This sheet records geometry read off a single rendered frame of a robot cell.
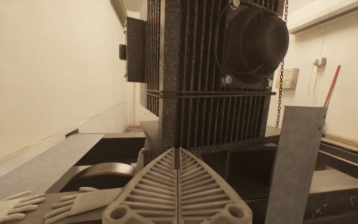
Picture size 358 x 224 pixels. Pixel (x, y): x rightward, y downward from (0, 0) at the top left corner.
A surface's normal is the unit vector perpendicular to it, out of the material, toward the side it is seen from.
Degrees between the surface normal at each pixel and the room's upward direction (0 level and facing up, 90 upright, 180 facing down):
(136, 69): 90
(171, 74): 90
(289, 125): 90
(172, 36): 90
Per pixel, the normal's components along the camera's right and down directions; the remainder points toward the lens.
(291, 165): 0.07, 0.17
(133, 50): 0.41, 0.17
